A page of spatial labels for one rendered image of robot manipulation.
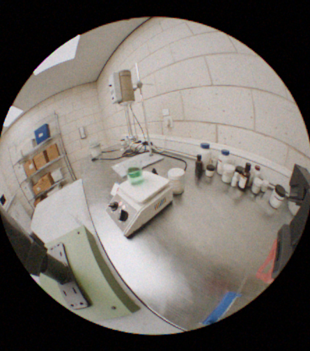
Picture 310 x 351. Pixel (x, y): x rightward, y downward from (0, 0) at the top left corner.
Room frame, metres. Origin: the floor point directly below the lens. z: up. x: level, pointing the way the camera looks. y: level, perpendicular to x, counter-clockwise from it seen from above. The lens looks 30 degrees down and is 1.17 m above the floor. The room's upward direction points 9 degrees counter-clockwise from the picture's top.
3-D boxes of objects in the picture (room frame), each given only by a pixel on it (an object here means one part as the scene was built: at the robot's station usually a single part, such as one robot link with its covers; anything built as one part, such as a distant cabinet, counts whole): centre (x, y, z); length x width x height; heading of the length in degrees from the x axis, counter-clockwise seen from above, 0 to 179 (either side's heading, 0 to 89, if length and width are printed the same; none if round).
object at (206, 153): (0.47, -0.26, 0.96); 0.07 x 0.07 x 0.13
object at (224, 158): (0.40, -0.34, 0.96); 0.06 x 0.06 x 0.11
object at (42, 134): (1.34, 2.26, 0.95); 1.43 x 0.41 x 1.90; 124
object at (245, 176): (0.26, -0.36, 0.95); 0.04 x 0.04 x 0.11
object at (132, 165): (0.29, 0.05, 1.02); 0.06 x 0.05 x 0.08; 63
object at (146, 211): (0.27, 0.06, 0.94); 0.22 x 0.13 x 0.08; 130
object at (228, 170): (0.33, -0.32, 0.93); 0.06 x 0.06 x 0.07
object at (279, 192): (0.10, -0.46, 0.94); 0.07 x 0.07 x 0.07
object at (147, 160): (0.66, 0.10, 0.91); 0.30 x 0.20 x 0.01; 124
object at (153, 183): (0.28, 0.04, 0.98); 0.12 x 0.12 x 0.01; 40
